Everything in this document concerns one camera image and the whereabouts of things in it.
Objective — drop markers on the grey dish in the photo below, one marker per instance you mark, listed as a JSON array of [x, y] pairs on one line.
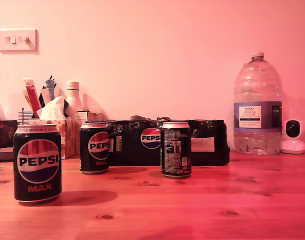
[[2, 153]]

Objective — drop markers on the small white round camera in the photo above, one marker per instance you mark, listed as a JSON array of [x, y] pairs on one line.
[[293, 147]]

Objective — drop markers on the black Pepsi Max multipack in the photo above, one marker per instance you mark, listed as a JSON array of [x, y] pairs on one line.
[[132, 155]]

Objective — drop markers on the white light switch plate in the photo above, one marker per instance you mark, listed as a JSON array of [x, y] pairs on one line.
[[17, 41]]

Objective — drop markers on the black Pepsi Max can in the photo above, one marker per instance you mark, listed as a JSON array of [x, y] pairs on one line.
[[93, 150], [37, 162], [176, 150]]

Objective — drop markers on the white paper packet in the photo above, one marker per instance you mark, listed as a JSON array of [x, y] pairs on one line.
[[45, 96]]

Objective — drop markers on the white bottle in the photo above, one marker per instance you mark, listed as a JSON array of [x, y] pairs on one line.
[[73, 97]]

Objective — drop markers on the white tissue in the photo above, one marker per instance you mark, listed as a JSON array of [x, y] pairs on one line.
[[51, 110]]

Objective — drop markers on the small white carton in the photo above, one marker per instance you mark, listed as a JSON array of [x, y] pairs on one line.
[[82, 116]]

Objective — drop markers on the gingerbread print tissue box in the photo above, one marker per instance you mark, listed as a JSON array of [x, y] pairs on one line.
[[67, 140]]

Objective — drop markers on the black striped packet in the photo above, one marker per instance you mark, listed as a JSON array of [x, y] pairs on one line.
[[65, 108]]

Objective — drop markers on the red and white packet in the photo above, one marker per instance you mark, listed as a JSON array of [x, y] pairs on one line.
[[32, 100]]

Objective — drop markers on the blue patterned packet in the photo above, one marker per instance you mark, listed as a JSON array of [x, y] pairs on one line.
[[50, 87]]

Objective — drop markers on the dark patterned box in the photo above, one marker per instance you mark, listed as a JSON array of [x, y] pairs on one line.
[[7, 133]]

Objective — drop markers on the pale yellow packet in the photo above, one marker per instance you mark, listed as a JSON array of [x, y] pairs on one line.
[[25, 98]]

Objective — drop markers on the large clear water bottle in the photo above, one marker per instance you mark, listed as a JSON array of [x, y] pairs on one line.
[[257, 87]]

